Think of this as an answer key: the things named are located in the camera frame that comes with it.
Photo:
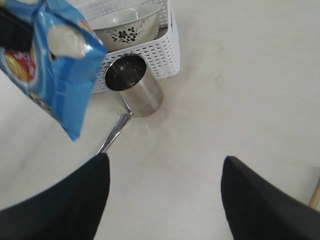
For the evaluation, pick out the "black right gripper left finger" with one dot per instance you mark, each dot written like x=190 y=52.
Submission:
x=72 y=209

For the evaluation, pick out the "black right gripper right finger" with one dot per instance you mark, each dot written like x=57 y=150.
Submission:
x=257 y=210

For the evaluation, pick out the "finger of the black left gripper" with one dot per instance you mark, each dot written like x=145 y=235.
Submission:
x=15 y=34

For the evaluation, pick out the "blue Lays chip bag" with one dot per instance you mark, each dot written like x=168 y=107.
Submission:
x=59 y=70

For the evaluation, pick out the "light wooden chopstick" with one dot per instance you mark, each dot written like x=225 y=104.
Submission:
x=315 y=198

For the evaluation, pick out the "speckled ceramic floral bowl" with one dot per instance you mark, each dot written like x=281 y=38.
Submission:
x=128 y=27

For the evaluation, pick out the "stainless steel fork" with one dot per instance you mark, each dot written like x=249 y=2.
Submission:
x=119 y=126

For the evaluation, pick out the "stainless steel cup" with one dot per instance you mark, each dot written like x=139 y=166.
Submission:
x=129 y=76

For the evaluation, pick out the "white plastic woven basket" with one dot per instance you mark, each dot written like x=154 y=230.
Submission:
x=162 y=53

